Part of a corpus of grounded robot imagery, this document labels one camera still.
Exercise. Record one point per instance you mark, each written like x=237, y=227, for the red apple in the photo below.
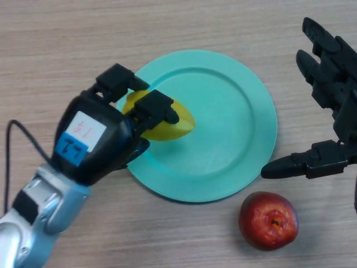
x=267, y=223

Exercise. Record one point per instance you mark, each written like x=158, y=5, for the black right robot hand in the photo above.
x=346, y=117

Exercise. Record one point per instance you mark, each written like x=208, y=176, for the teal round plate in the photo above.
x=223, y=139

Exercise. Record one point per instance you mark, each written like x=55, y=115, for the yellow starfruit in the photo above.
x=184, y=123

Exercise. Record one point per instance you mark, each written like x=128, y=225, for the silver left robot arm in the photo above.
x=36, y=217

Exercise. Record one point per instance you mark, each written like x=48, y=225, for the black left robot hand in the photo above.
x=106, y=145

